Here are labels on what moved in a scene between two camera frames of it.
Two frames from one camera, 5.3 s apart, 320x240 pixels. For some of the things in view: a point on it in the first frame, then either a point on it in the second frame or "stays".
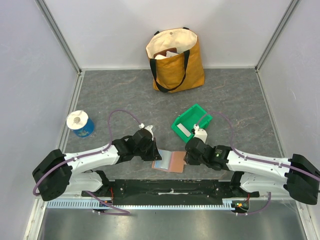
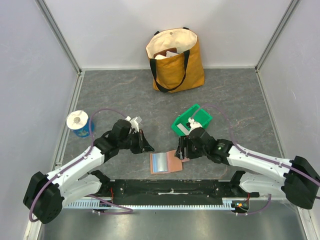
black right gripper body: [188, 153] to [184, 147]
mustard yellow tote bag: [184, 71] stays
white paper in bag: [168, 54] stays
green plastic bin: [195, 115] stays
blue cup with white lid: [79, 121] stays
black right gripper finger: [186, 157] to [177, 153]
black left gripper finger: [156, 155] to [146, 144]
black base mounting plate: [169, 192] stays
